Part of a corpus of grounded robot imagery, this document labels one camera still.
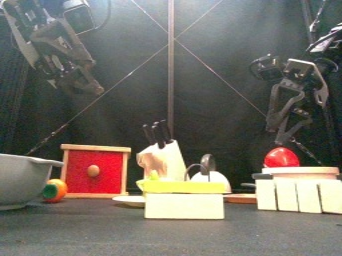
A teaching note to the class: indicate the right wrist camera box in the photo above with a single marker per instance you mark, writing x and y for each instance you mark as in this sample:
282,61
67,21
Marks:
266,67

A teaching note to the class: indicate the yellow egg sushi toy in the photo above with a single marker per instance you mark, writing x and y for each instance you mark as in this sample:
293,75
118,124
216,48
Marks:
183,200

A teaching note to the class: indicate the red toy tomato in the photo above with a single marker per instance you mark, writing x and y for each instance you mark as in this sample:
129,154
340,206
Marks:
281,157

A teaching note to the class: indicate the vertical metal frame pole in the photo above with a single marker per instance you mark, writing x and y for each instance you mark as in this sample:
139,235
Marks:
171,66

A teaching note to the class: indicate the white segmented toy block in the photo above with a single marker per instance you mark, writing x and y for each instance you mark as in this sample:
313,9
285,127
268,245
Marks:
298,195

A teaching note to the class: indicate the grey plastic bowl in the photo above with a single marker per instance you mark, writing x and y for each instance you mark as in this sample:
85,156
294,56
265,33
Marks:
20,180

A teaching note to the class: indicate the red wooden drawer box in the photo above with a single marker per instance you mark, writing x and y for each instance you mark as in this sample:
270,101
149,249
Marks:
94,170

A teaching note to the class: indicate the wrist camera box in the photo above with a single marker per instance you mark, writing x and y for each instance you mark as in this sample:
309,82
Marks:
78,14
266,67

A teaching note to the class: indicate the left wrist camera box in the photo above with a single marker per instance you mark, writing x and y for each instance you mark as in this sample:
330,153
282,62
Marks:
78,14

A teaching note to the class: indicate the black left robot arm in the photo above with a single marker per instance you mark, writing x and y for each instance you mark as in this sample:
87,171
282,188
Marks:
18,30

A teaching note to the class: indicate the orange toy fruit green end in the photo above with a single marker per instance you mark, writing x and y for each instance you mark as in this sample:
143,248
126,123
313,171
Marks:
55,190

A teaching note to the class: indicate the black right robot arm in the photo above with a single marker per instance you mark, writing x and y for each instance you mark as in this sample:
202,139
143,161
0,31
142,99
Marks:
328,43

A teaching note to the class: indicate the white toy knife block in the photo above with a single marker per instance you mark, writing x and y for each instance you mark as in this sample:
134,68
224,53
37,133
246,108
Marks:
167,161

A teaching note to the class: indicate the small yellow-green toy piece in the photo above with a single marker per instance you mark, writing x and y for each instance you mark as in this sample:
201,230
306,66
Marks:
153,176

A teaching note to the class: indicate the wooden small plate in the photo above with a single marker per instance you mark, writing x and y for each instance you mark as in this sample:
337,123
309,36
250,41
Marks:
241,198

